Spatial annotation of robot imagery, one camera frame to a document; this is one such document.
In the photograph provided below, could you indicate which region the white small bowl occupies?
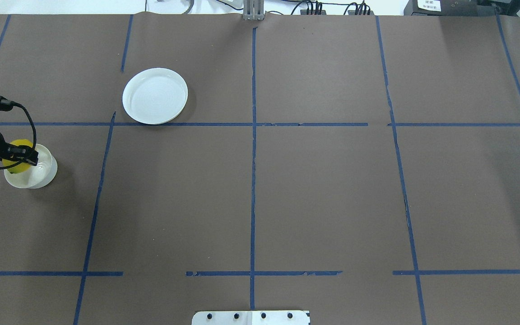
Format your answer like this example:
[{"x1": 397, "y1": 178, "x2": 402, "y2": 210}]
[{"x1": 4, "y1": 144, "x2": 58, "y2": 189}]

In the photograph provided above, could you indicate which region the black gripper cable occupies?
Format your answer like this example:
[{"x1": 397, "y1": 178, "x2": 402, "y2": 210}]
[{"x1": 0, "y1": 102, "x2": 37, "y2": 170}]

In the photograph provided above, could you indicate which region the aluminium frame post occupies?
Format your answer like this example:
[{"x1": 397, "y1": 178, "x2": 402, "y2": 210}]
[{"x1": 243, "y1": 0, "x2": 265, "y2": 21}]

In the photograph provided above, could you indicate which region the white round plate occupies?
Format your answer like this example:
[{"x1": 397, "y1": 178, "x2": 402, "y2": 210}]
[{"x1": 122, "y1": 67, "x2": 189, "y2": 125}]

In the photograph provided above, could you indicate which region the yellow lemon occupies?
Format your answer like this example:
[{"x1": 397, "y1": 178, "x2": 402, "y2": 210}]
[{"x1": 1, "y1": 139, "x2": 39, "y2": 174}]

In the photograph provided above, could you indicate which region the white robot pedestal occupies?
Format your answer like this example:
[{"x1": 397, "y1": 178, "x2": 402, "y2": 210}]
[{"x1": 191, "y1": 310, "x2": 311, "y2": 325}]

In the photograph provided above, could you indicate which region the black computer box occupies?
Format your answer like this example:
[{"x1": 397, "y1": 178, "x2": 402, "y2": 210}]
[{"x1": 403, "y1": 0, "x2": 497, "y2": 17}]

